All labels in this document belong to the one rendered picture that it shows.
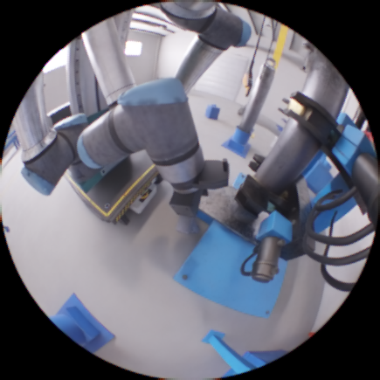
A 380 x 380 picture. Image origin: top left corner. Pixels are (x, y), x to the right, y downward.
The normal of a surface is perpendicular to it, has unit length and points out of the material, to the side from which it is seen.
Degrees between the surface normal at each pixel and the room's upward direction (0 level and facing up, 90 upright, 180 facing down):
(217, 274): 0
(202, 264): 0
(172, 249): 0
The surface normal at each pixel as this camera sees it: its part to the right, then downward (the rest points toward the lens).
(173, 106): 0.59, 0.52
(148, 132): -0.02, 0.80
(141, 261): 0.17, -0.61
